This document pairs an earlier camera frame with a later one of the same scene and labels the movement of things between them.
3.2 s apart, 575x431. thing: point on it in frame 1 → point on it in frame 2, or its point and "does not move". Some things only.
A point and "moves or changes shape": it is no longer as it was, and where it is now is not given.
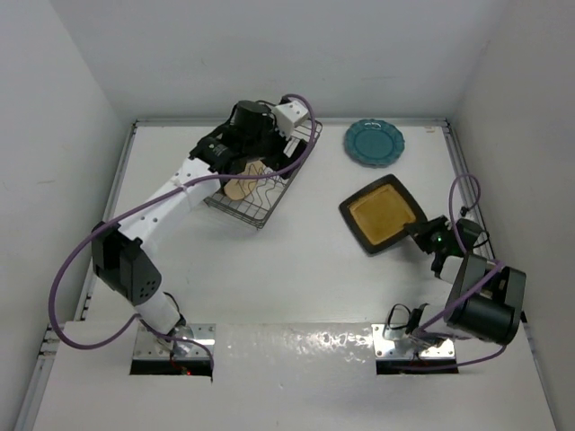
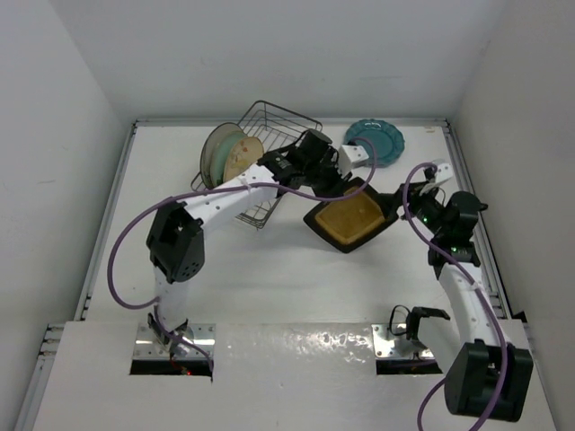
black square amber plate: [378, 212] moves or changes shape
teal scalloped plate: [374, 144] does not move
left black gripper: [279, 162] → [336, 185]
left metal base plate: [149, 346] does not move
